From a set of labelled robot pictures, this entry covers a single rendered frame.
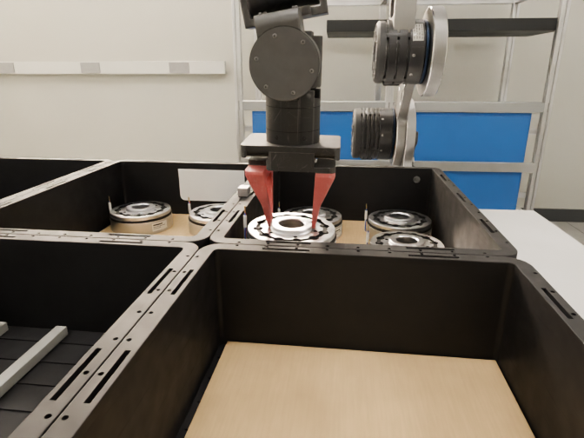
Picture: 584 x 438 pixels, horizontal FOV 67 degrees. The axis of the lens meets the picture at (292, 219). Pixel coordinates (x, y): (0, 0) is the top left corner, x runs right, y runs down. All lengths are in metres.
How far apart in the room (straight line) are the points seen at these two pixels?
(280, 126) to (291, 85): 0.09
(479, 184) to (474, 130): 0.31
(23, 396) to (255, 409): 0.20
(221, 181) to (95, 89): 3.07
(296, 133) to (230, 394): 0.25
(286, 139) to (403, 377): 0.25
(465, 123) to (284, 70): 2.29
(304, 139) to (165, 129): 3.22
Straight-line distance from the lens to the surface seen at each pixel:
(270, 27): 0.37
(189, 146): 3.61
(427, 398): 0.41
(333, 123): 2.52
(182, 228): 0.79
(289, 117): 0.45
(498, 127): 2.68
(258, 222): 0.53
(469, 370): 0.46
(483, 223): 0.54
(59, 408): 0.27
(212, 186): 0.84
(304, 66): 0.37
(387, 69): 1.08
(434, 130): 2.59
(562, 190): 3.89
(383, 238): 0.65
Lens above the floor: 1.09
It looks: 18 degrees down
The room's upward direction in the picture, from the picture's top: straight up
